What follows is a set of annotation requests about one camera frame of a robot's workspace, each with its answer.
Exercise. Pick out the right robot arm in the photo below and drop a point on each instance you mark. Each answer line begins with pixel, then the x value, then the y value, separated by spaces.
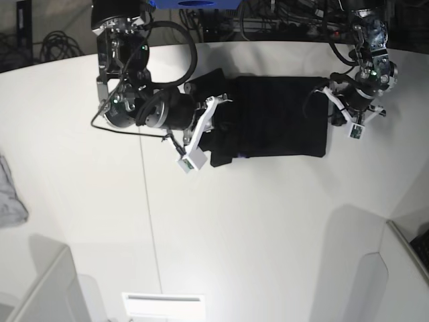
pixel 128 96

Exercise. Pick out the black keyboard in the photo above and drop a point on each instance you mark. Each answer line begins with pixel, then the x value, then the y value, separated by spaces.
pixel 420 245

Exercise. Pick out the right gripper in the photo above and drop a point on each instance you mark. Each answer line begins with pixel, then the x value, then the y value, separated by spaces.
pixel 170 109

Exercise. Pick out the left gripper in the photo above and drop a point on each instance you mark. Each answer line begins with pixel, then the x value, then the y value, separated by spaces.
pixel 352 98

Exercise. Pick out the blue plastic box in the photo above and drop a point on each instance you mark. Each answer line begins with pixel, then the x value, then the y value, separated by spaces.
pixel 195 4

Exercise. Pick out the white base housing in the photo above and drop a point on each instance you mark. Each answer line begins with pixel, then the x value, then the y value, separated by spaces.
pixel 55 295
pixel 409 279

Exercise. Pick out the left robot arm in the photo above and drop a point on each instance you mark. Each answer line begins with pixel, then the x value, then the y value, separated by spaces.
pixel 377 73

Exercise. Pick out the black T-shirt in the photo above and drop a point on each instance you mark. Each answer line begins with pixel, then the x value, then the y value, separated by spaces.
pixel 269 116

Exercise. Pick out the grey cloth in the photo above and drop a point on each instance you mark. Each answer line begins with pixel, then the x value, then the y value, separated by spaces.
pixel 13 211

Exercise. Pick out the white camera bracket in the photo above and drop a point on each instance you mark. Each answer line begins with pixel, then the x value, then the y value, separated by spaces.
pixel 193 158
pixel 355 121

